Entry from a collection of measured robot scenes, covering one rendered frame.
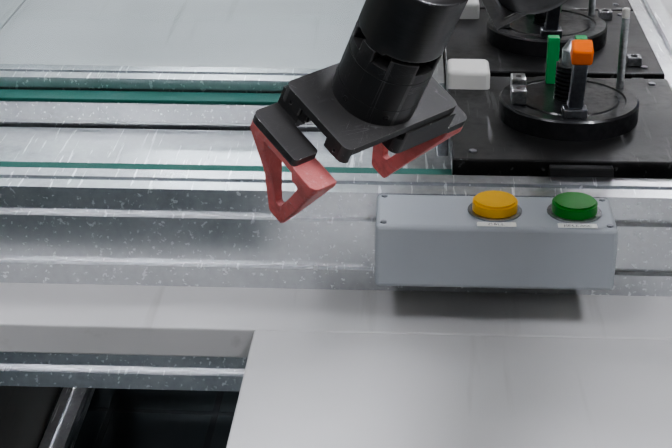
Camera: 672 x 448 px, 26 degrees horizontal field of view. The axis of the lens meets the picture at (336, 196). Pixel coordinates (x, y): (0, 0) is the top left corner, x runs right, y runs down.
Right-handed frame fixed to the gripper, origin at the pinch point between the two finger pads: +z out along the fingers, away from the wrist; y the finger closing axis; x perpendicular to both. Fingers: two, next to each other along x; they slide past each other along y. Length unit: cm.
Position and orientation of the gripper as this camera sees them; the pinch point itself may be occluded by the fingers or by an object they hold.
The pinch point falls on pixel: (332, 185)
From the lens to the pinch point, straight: 100.7
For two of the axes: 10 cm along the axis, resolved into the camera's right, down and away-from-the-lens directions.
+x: 6.2, 6.9, -3.8
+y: -7.3, 3.2, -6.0
